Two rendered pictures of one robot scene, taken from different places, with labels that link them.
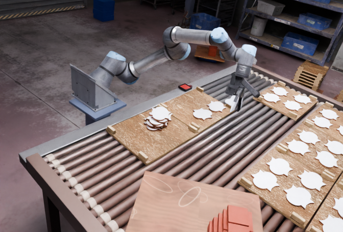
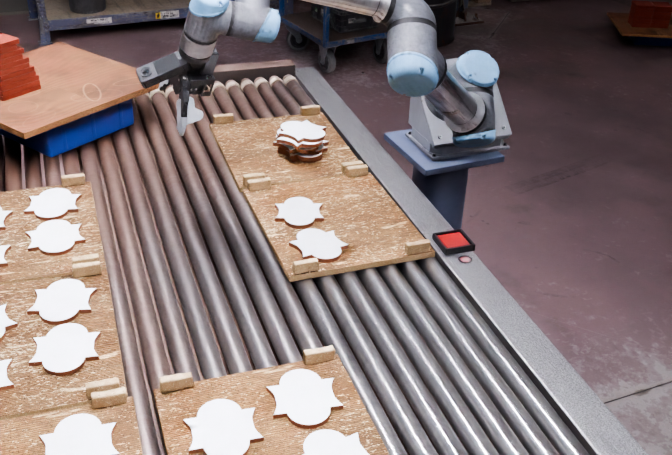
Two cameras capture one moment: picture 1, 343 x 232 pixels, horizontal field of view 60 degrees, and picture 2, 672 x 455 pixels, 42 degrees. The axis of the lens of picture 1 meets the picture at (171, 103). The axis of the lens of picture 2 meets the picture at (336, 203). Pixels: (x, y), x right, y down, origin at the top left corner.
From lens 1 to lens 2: 3.15 m
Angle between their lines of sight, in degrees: 97
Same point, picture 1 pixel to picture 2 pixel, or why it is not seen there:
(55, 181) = (232, 67)
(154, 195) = (122, 75)
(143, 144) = (256, 130)
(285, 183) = (20, 225)
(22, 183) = not seen: hidden behind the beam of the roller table
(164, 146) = (235, 145)
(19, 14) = not seen: outside the picture
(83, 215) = not seen: hidden behind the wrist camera
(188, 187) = (105, 94)
